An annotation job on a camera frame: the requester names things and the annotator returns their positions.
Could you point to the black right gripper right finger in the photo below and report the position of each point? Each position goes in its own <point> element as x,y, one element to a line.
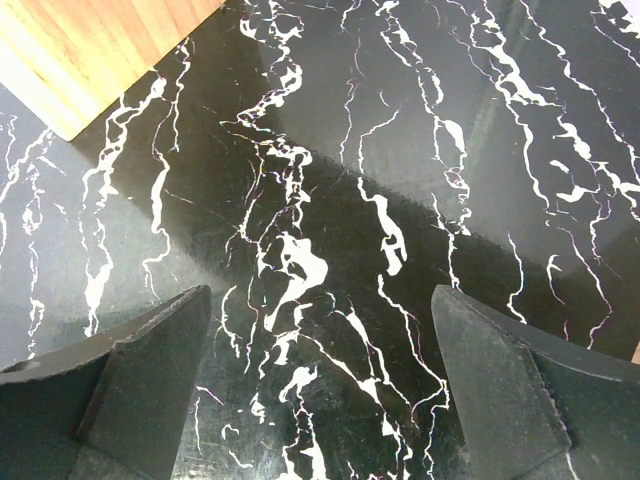
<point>531,405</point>

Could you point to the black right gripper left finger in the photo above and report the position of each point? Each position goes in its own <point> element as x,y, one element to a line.
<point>112,406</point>

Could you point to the wooden bookshelf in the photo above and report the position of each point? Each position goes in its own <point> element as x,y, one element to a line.
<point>67,61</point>

